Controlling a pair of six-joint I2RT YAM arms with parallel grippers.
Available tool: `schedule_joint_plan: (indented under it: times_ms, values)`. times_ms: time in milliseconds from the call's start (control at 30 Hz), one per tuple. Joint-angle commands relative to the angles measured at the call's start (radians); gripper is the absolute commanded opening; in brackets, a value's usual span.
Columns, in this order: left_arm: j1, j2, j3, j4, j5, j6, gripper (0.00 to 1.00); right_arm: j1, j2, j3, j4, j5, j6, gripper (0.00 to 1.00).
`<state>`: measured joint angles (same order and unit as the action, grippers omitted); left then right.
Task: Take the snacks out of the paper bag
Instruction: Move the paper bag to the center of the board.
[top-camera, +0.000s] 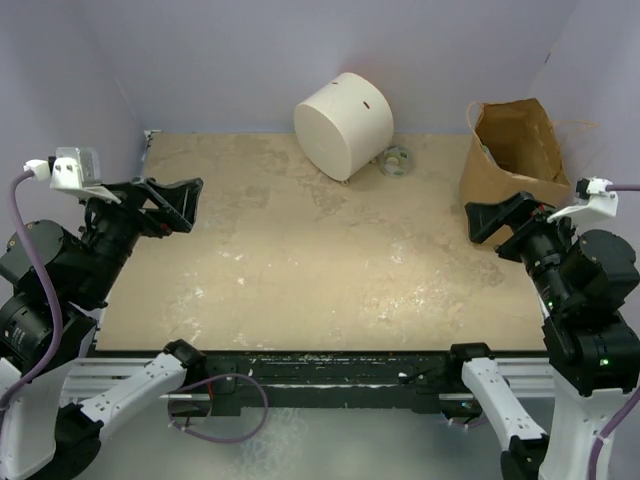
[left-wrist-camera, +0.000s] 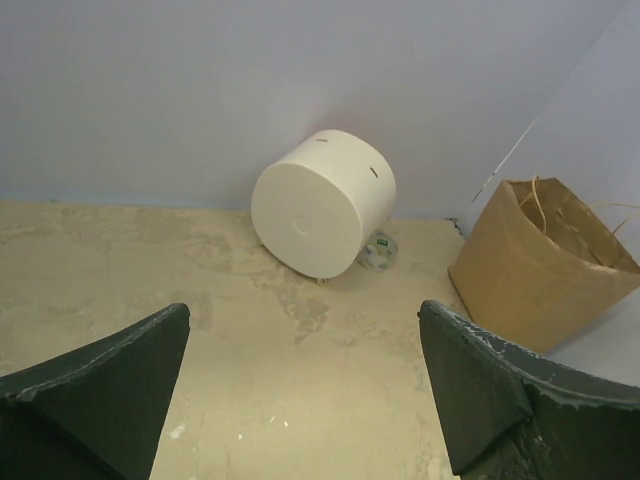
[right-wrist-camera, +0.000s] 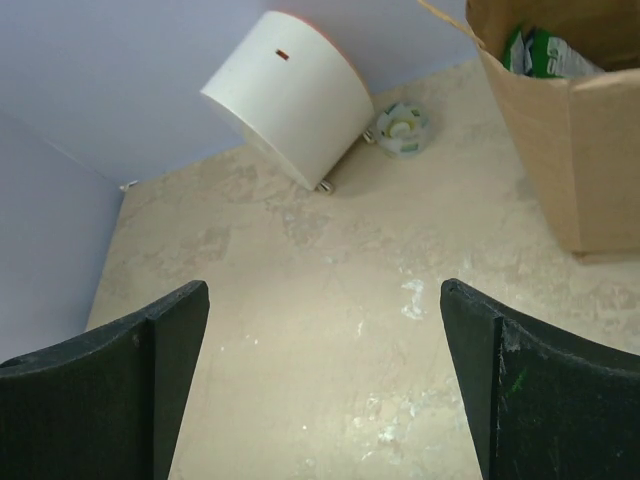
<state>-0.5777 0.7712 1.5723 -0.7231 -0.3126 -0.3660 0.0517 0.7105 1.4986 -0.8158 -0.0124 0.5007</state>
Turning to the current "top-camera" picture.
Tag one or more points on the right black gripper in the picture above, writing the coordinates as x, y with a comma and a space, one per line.
521, 210

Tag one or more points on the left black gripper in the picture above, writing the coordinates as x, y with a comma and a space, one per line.
181, 200

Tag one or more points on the brown paper bag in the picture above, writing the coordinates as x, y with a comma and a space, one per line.
514, 148

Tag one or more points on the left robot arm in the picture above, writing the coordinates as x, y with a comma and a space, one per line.
46, 326

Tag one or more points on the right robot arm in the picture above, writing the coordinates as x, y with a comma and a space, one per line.
582, 280

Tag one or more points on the clear tape roll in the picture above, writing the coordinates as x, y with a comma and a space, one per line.
395, 162

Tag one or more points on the white cylindrical container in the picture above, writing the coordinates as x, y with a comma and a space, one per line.
343, 125

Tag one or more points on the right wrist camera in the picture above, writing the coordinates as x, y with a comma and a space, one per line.
595, 201

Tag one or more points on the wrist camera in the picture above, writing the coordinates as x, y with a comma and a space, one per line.
76, 172
595, 201

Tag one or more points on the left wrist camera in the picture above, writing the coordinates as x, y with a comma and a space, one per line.
76, 172

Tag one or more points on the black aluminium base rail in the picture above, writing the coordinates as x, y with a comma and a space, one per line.
417, 381

